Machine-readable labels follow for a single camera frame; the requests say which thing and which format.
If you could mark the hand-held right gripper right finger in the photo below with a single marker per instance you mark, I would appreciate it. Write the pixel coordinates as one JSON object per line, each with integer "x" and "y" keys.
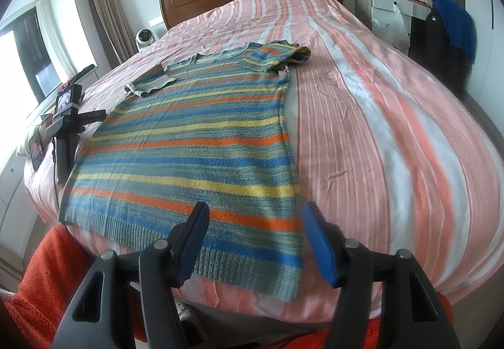
{"x": 321, "y": 252}

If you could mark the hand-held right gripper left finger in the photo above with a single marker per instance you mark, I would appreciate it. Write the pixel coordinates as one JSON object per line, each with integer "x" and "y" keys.
{"x": 192, "y": 250}

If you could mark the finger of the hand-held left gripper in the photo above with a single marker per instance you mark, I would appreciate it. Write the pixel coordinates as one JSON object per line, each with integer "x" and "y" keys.
{"x": 94, "y": 116}

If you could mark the striped knit sweater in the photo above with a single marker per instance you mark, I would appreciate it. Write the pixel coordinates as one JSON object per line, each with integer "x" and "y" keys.
{"x": 197, "y": 136}

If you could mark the dark phone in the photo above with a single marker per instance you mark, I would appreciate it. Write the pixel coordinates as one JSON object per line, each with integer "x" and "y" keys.
{"x": 36, "y": 150}

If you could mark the white sheer curtain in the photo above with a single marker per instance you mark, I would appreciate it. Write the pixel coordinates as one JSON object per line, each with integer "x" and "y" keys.
{"x": 65, "y": 34}

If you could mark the window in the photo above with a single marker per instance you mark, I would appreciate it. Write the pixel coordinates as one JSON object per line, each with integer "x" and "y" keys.
{"x": 27, "y": 57}

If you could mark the small white fan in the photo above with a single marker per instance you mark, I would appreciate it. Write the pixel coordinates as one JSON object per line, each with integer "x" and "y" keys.
{"x": 144, "y": 36}

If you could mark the beige curtain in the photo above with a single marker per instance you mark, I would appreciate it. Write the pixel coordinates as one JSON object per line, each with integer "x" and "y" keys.
{"x": 108, "y": 6}

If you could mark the pink striped bed sheet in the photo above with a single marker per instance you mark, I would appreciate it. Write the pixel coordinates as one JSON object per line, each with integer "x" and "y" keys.
{"x": 354, "y": 136}

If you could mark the orange fleece clothing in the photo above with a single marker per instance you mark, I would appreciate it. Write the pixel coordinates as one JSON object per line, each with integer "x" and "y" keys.
{"x": 43, "y": 286}

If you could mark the chair with blue cloth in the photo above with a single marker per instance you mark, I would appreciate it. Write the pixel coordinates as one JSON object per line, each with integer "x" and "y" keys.
{"x": 433, "y": 46}

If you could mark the white plastic bag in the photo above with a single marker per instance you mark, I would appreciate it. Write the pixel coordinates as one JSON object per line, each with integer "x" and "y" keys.
{"x": 391, "y": 28}

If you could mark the blue cloth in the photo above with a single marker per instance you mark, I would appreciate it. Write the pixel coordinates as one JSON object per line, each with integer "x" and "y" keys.
{"x": 456, "y": 22}

